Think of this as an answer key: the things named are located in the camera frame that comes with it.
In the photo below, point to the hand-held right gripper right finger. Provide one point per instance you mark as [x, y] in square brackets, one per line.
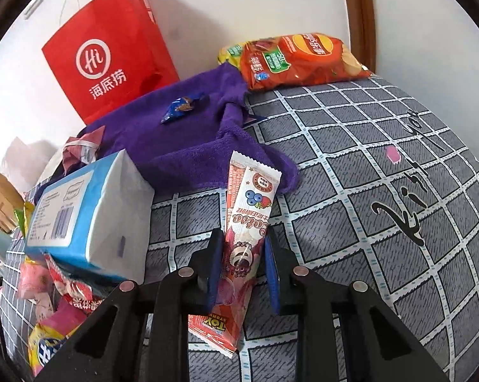
[272, 274]

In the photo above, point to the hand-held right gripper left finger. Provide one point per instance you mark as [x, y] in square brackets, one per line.
[211, 270]

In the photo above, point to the long white red snack packet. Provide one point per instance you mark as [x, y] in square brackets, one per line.
[247, 191]

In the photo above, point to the pink yellow snack packet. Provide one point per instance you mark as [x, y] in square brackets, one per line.
[48, 346]

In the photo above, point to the blue white tissue pack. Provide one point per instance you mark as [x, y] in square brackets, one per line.
[84, 215]

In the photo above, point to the purple towel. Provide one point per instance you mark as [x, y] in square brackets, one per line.
[144, 127]

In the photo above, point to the small blue candy wrapper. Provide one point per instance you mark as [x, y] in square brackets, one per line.
[177, 109]

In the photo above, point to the pink sticker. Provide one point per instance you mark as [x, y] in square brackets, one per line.
[393, 154]

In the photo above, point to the pale pink snack packet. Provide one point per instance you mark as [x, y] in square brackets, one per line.
[34, 282]

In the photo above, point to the orange chip bag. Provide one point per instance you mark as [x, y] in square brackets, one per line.
[303, 59]

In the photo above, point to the yellow chip bag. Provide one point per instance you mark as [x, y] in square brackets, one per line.
[229, 53]

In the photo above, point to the wooden furniture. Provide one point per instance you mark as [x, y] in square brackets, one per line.
[2, 203]

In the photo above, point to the red paper bag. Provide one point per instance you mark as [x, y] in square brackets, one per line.
[104, 39]

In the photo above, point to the wooden door frame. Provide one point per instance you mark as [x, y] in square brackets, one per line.
[358, 16]

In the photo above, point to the white wall switch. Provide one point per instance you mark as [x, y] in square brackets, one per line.
[33, 8]

